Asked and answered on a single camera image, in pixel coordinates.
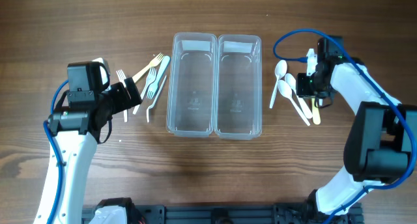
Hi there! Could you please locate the clear plastic container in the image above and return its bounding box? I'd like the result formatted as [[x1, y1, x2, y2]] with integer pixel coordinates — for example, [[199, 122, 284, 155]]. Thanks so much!
[[214, 35, 263, 140], [166, 32, 217, 137]]

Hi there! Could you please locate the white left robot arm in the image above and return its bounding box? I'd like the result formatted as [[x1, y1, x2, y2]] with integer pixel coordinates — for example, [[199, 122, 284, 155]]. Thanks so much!
[[34, 78, 141, 223]]

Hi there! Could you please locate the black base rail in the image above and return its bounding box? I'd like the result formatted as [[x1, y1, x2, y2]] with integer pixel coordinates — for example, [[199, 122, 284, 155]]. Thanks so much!
[[81, 201, 363, 224]]

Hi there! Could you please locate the white plastic fork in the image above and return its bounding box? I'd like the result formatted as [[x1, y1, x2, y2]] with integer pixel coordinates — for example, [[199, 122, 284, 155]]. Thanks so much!
[[115, 69, 129, 123]]

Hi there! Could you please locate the yellow plastic spoon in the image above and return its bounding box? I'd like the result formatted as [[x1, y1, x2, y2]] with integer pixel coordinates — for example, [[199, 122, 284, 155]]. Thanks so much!
[[311, 98, 321, 125]]

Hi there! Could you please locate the right clear plastic container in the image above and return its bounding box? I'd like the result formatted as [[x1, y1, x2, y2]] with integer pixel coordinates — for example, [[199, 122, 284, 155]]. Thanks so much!
[[214, 35, 263, 140]]

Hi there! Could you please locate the yellow plastic fork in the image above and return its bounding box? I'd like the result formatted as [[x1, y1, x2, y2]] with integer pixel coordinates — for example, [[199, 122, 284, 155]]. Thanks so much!
[[132, 53, 164, 83]]

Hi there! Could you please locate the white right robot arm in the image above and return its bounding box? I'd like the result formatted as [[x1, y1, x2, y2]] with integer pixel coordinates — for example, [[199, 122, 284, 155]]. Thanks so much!
[[296, 57, 416, 223]]

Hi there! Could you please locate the left clear plastic container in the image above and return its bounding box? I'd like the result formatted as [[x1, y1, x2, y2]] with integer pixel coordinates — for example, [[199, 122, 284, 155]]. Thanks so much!
[[166, 32, 217, 137]]

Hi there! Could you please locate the translucent curved white fork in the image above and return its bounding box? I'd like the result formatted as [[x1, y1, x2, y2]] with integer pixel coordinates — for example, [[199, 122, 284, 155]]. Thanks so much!
[[146, 76, 167, 123]]

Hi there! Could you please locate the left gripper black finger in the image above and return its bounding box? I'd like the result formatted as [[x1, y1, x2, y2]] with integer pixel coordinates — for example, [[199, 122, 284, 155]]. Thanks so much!
[[109, 82, 131, 115], [124, 77, 143, 107]]

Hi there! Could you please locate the white plastic spoon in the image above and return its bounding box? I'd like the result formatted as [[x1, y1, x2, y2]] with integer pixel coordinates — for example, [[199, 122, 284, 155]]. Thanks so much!
[[269, 60, 287, 109], [278, 79, 310, 126], [284, 72, 313, 120]]

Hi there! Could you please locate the light blue plastic fork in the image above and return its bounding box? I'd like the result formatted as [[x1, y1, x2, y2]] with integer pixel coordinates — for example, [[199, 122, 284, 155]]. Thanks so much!
[[147, 56, 171, 99]]

